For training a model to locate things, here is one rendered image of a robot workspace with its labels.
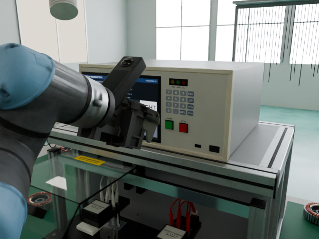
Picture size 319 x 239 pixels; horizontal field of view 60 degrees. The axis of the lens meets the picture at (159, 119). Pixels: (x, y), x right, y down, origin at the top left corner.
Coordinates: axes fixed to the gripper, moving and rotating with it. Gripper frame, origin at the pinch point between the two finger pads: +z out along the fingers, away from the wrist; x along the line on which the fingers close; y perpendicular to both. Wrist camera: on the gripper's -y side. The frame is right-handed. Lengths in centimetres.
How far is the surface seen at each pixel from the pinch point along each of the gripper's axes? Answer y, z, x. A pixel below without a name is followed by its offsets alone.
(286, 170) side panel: 4, 52, 25
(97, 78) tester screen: -9.4, 3.5, -22.4
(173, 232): 25.3, 14.7, 3.7
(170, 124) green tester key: -0.4, 7.1, 0.6
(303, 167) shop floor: -14, 315, 28
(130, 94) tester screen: -6.1, 5.0, -11.3
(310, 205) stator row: 14, 71, 34
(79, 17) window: -260, 371, -468
